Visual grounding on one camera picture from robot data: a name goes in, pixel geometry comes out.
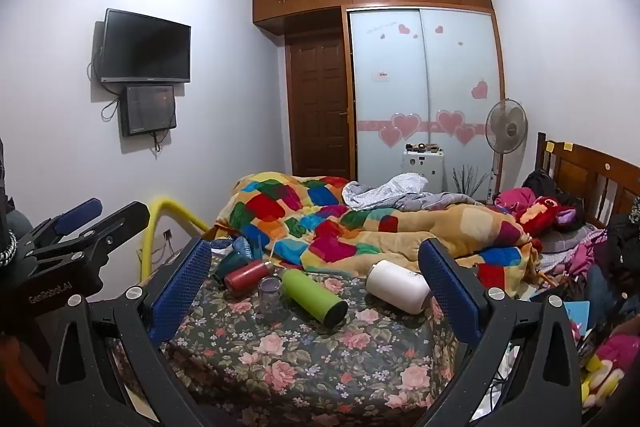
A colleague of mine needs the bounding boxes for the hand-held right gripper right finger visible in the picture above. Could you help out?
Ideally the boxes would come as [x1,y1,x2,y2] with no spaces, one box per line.
[417,238,587,427]

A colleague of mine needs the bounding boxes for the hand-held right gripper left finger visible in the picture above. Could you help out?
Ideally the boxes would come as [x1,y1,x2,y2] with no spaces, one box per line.
[46,238,222,427]

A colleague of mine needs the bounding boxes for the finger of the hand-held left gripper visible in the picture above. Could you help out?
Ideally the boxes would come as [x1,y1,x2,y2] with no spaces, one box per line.
[27,198,104,250]
[20,201,152,279]

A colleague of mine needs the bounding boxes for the white cup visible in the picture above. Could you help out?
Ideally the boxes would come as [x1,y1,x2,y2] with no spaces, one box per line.
[366,260,432,315]

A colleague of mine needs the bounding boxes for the teal cup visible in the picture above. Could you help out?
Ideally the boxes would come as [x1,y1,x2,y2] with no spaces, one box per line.
[212,237,257,285]

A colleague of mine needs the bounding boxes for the clear glass cup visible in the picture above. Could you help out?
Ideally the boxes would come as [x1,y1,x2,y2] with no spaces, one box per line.
[258,276,286,315]

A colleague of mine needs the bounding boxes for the red bottle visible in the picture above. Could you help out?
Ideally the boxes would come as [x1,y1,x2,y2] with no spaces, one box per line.
[224,259,273,295]

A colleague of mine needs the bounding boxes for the orange cloth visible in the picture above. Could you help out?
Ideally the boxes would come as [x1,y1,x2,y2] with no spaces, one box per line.
[0,336,56,414]

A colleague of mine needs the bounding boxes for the colourful patchwork quilt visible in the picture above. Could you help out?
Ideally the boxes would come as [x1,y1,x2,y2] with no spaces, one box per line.
[215,172,544,294]

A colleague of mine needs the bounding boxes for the dried twig plant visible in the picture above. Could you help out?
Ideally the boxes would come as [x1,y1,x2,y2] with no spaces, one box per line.
[452,164,489,198]

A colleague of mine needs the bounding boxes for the pink cloth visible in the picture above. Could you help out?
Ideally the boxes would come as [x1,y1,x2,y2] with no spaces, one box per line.
[495,188,537,210]

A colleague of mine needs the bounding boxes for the grey white blanket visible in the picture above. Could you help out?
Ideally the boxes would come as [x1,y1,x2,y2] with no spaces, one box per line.
[342,173,482,212]

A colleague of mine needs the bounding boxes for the red plush toy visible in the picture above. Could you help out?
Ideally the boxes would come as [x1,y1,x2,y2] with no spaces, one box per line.
[515,197,577,238]

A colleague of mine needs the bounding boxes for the small white appliance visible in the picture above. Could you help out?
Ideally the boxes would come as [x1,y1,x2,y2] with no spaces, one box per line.
[402,143,445,192]

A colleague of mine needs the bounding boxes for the green bottle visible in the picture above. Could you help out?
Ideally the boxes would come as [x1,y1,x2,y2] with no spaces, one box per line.
[280,268,349,327]

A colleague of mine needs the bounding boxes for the checked pillow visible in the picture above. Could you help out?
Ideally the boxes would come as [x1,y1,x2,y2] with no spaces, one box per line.
[540,227,602,255]

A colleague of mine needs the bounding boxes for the pink clothing pile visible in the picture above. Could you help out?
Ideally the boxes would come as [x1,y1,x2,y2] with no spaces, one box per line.
[567,232,609,279]

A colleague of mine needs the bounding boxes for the floral bed sheet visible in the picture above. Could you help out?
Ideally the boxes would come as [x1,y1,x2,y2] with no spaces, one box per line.
[107,252,482,427]

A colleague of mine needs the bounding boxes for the black bag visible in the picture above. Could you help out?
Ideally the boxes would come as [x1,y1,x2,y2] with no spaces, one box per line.
[522,169,557,198]

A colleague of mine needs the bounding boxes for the yellow plush toy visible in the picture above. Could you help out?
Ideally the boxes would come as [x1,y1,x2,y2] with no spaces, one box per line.
[580,354,626,409]

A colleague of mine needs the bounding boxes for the beige standing fan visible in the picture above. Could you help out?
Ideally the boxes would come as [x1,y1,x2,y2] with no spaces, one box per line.
[487,99,529,204]

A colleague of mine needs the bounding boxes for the black clothing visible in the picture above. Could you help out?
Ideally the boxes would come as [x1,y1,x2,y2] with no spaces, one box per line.
[606,212,640,289]

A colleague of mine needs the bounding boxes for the wooden headboard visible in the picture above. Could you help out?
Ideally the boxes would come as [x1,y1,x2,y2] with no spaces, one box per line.
[535,132,640,229]

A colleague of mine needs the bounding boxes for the frosted glass sliding wardrobe door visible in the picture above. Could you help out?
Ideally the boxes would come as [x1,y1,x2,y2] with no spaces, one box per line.
[348,9,432,188]
[420,8,502,202]

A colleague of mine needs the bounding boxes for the brown wooden door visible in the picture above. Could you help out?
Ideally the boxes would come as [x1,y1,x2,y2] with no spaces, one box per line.
[286,38,351,180]

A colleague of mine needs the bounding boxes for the yellow padded rail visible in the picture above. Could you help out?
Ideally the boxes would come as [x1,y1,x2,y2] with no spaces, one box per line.
[139,195,211,283]

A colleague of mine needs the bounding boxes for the black monitor cable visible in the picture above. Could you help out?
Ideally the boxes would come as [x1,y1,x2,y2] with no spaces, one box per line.
[101,84,123,120]

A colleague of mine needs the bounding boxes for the small black wall monitor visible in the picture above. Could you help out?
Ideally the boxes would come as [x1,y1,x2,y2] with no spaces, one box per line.
[120,85,178,137]

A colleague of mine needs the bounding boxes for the black television cable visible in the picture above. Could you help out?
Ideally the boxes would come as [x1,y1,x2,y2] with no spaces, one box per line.
[87,21,107,80]

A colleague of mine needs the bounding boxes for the black wall television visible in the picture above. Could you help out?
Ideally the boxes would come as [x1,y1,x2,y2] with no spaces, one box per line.
[101,8,192,84]

